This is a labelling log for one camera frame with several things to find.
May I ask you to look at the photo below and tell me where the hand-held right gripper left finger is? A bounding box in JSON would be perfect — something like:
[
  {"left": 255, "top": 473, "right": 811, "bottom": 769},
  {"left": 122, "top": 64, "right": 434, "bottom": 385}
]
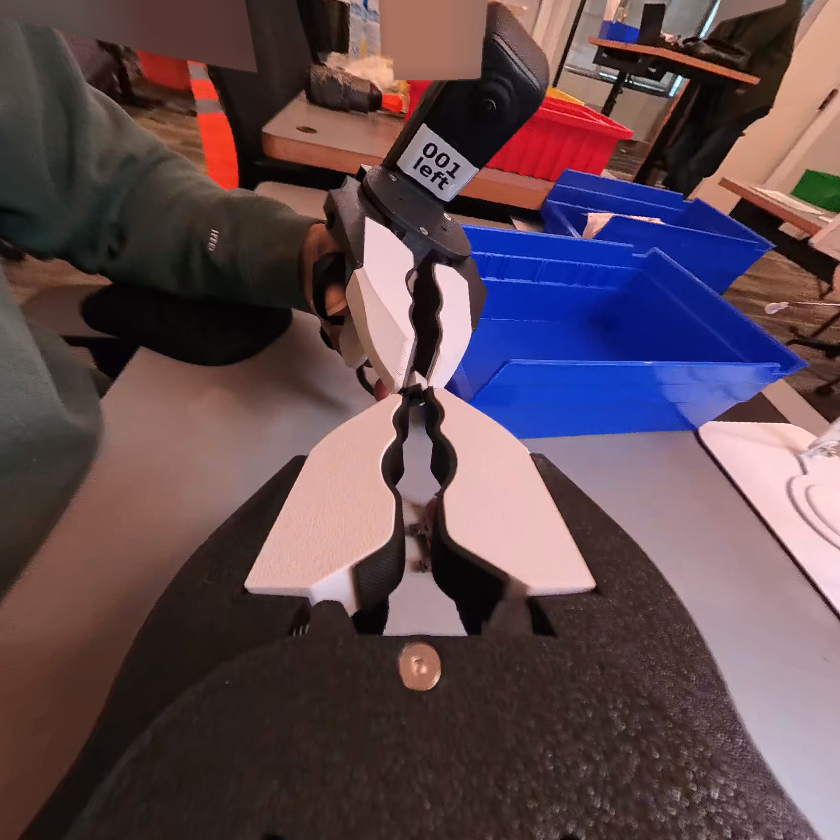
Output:
[{"left": 246, "top": 392, "right": 418, "bottom": 620}]

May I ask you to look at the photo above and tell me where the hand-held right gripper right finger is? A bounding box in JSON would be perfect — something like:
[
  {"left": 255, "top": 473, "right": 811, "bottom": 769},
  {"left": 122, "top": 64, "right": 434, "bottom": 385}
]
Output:
[{"left": 424, "top": 389, "right": 597, "bottom": 626}]

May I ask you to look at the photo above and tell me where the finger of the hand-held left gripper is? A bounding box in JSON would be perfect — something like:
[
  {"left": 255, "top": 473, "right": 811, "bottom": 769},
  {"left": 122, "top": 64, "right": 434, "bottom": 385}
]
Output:
[
  {"left": 420, "top": 254, "right": 487, "bottom": 391},
  {"left": 346, "top": 214, "right": 426, "bottom": 397}
]

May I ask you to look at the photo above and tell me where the person's left forearm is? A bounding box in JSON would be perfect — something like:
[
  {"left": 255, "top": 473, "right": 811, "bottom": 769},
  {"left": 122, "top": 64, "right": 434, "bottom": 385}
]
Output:
[{"left": 0, "top": 14, "right": 322, "bottom": 316}]

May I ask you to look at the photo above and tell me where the red plastic bin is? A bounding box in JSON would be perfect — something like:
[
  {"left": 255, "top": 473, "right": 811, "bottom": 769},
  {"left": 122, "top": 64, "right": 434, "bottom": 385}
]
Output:
[{"left": 407, "top": 79, "right": 634, "bottom": 182}]

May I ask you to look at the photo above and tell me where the wooden background table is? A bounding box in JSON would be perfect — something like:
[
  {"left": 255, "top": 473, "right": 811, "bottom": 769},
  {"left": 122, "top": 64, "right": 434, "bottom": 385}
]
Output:
[{"left": 260, "top": 90, "right": 552, "bottom": 214}]

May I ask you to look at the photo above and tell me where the large blue plastic bin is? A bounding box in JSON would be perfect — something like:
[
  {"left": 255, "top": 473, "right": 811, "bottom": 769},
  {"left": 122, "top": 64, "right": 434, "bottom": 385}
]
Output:
[{"left": 453, "top": 221, "right": 805, "bottom": 441}]

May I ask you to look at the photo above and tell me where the wooden background desk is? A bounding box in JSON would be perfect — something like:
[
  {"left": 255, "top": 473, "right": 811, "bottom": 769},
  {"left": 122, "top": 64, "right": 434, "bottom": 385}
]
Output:
[{"left": 591, "top": 37, "right": 762, "bottom": 90}]

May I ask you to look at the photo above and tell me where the white book stand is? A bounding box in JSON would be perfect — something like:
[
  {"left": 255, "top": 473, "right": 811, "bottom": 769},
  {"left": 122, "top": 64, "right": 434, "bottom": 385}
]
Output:
[{"left": 696, "top": 418, "right": 840, "bottom": 618}]

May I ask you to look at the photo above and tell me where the green box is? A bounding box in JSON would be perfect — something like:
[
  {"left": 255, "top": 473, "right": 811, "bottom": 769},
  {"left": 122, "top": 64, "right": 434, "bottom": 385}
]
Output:
[{"left": 792, "top": 168, "right": 840, "bottom": 214}]

